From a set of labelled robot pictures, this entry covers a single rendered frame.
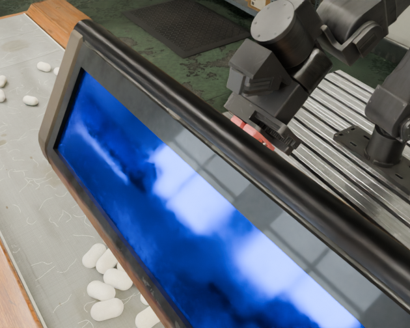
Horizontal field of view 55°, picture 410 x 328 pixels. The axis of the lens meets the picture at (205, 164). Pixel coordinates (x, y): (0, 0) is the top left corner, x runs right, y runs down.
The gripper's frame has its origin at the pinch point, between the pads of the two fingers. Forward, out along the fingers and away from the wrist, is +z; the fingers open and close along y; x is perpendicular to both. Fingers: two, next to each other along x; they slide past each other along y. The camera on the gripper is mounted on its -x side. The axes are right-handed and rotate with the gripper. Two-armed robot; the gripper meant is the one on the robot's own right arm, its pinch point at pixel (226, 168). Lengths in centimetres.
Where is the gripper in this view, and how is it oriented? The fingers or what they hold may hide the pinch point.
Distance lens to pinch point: 54.9
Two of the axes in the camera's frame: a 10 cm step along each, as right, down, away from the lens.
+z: -6.1, 7.9, 0.9
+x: 5.1, 3.0, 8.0
